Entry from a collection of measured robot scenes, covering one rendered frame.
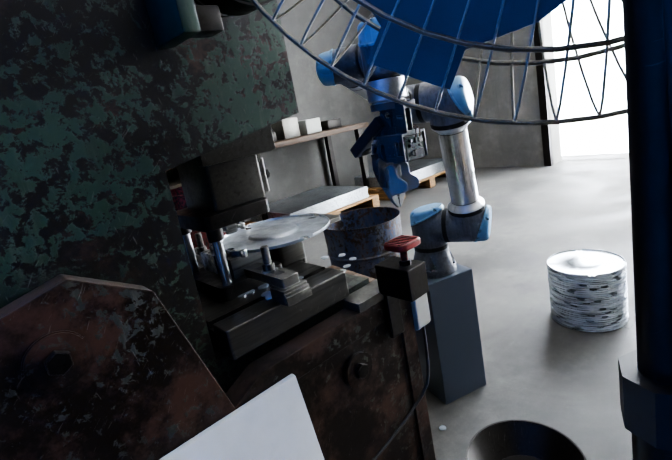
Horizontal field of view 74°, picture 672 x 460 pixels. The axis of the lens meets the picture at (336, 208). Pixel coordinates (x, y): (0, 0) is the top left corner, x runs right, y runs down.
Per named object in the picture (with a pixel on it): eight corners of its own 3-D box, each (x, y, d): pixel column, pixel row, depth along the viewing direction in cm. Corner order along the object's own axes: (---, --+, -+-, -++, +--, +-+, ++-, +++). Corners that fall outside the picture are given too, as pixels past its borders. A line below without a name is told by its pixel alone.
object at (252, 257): (236, 256, 114) (232, 239, 113) (268, 264, 103) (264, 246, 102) (204, 269, 108) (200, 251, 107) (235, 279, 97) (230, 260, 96)
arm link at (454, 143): (452, 230, 156) (420, 77, 133) (496, 228, 149) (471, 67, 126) (445, 250, 147) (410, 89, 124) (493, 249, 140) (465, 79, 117)
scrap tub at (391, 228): (373, 280, 273) (360, 205, 262) (429, 292, 241) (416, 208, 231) (322, 308, 246) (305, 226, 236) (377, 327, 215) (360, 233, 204)
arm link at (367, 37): (402, 16, 85) (387, 11, 78) (411, 74, 88) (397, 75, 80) (365, 26, 89) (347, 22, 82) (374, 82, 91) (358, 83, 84)
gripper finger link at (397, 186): (407, 212, 86) (400, 165, 84) (384, 210, 91) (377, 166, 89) (417, 207, 88) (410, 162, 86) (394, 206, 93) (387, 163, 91)
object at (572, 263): (543, 252, 204) (543, 251, 204) (615, 248, 194) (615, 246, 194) (551, 278, 178) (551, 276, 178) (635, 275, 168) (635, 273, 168)
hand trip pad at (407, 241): (406, 265, 100) (401, 233, 99) (427, 269, 96) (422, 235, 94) (385, 276, 96) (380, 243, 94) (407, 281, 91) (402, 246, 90)
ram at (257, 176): (249, 190, 115) (222, 74, 109) (282, 191, 104) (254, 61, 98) (186, 209, 104) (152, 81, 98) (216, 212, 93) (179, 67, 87)
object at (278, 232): (196, 246, 114) (195, 243, 114) (286, 213, 132) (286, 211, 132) (255, 261, 92) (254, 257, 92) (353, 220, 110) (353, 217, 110)
